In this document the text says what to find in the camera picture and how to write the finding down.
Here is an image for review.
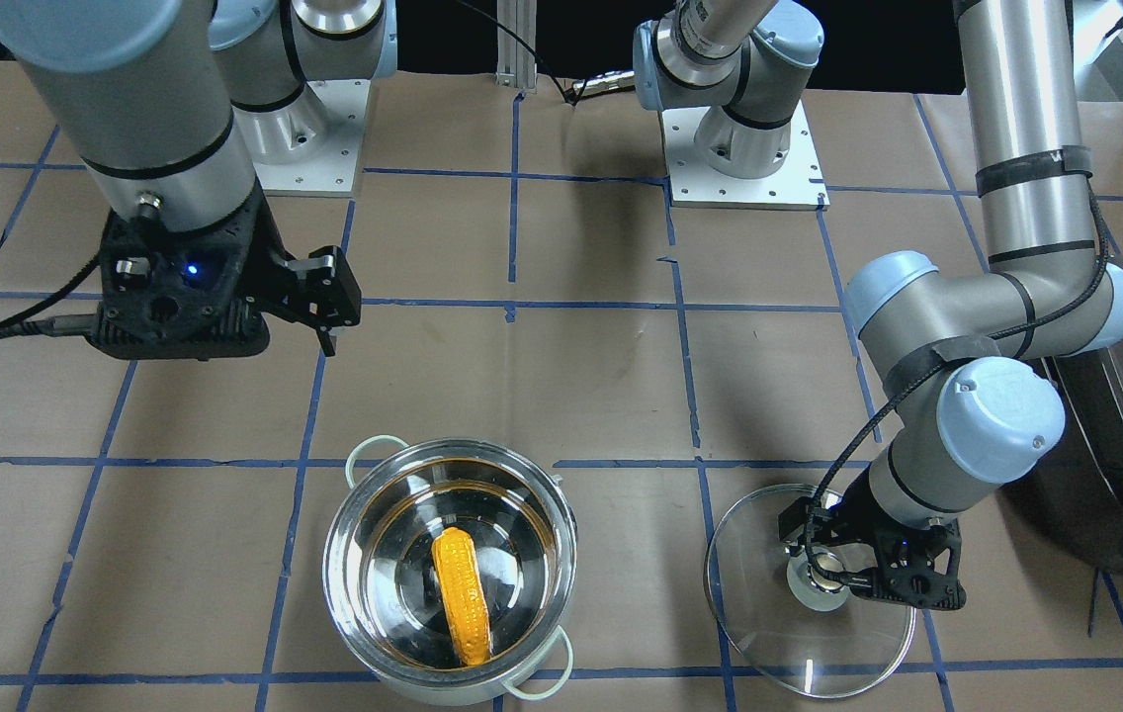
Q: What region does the aluminium frame post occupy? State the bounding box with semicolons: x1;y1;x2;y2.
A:
495;0;538;94

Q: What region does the glass pot lid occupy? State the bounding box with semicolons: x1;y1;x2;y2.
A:
703;484;915;699

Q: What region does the pale green steel pot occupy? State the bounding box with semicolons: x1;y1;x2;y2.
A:
322;433;578;706

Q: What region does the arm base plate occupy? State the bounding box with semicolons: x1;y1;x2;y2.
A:
232;77;373;198
659;101;831;211

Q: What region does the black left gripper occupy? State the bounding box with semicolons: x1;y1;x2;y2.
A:
779;473;967;611

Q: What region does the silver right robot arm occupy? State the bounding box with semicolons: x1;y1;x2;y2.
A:
0;1;398;360

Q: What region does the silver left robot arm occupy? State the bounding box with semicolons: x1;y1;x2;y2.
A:
777;1;1123;611

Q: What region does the yellow toy corn cob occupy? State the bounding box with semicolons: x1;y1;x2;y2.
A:
431;526;492;667

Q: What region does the brown paper table cover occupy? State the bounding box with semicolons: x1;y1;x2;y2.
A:
0;57;1123;712

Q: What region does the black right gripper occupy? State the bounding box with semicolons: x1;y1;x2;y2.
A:
86;186;363;360

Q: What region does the black braided cable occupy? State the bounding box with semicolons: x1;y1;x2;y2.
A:
0;259;108;347
779;148;1112;594

